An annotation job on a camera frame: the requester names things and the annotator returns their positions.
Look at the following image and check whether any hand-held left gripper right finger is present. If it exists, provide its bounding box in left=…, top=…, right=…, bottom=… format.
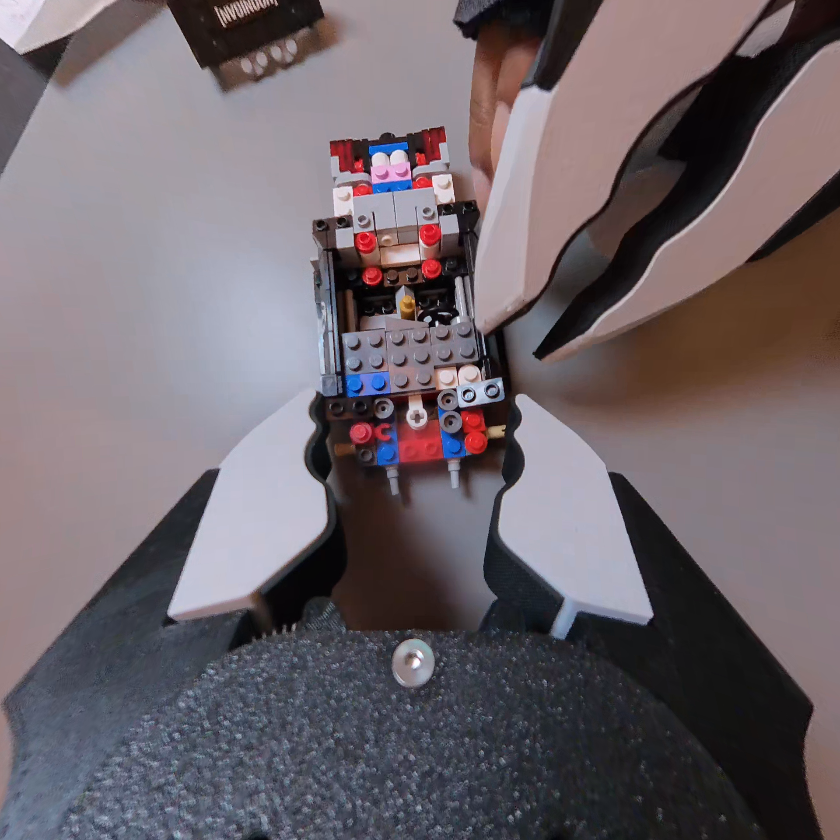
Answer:
left=484, top=392, right=656, bottom=640

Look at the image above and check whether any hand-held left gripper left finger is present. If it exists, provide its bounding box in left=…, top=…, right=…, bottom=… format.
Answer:
left=167, top=387, right=349, bottom=634

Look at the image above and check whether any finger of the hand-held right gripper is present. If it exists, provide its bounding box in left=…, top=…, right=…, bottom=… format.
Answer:
left=535, top=41, right=840, bottom=364
left=474, top=0, right=777, bottom=336

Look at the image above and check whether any lego car model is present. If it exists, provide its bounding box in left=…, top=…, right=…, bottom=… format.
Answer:
left=310, top=125, right=509, bottom=496

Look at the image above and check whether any black stickered lego panel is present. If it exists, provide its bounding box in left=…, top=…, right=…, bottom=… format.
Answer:
left=167, top=0, right=326, bottom=90

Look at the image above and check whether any person's right hand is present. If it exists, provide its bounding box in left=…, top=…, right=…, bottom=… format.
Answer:
left=469, top=29, right=547, bottom=212

